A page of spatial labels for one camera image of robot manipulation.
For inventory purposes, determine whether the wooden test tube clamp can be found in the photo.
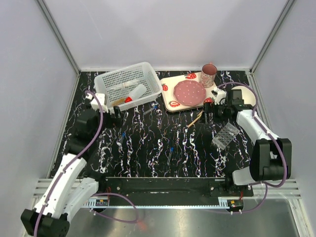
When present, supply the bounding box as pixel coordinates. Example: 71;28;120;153
187;111;203;128

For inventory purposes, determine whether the white squeeze bottle red cap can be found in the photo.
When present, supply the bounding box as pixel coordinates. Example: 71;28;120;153
124;84;147;103

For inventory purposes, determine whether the controller box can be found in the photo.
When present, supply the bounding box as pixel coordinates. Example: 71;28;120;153
228;200;244;212
95;197;109;208

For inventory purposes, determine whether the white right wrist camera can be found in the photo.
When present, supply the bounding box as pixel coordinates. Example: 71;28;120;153
211;87;227;105

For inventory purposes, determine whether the white perforated plastic basket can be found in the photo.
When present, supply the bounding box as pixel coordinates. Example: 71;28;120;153
94;62;162;112

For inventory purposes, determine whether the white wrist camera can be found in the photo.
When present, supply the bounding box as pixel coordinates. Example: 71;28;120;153
211;87;227;105
85;93;109;113

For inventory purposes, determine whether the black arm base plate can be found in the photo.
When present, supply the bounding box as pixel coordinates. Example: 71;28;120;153
101;177;254;208

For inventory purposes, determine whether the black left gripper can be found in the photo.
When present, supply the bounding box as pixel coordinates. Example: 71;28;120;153
92;105;124;139

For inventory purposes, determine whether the pink patterned mug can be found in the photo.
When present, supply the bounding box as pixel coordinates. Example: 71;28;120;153
199;63;217;88

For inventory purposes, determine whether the right controller box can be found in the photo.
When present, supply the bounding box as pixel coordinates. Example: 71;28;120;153
228;200;244;212

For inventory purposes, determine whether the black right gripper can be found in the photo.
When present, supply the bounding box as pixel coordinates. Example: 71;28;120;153
197;101;229;124

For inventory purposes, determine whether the white paper bowl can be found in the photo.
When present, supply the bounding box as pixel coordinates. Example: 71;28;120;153
232;86;256;107

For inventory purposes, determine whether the pink dotted plate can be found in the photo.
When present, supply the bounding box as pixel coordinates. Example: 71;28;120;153
173;80;206;107

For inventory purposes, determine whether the clear test tube rack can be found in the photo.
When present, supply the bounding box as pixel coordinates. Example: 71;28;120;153
212;122;239;150

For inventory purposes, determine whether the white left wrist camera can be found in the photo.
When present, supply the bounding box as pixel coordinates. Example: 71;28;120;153
85;93;109;113

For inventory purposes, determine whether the strawberry pattern tray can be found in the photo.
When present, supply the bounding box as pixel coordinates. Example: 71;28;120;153
160;72;216;113

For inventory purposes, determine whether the clear plastic funnel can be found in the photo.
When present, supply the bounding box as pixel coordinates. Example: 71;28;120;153
110;79;139;90

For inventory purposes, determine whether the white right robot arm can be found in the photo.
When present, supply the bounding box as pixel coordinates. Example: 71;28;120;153
209;87;292;196

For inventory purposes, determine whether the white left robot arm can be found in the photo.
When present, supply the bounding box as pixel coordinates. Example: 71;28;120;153
21;106;122;237

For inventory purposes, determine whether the left controller box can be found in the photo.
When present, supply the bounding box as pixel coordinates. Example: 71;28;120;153
95;197;109;208

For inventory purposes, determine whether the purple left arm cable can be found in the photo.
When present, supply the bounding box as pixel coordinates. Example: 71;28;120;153
32;90;140;237

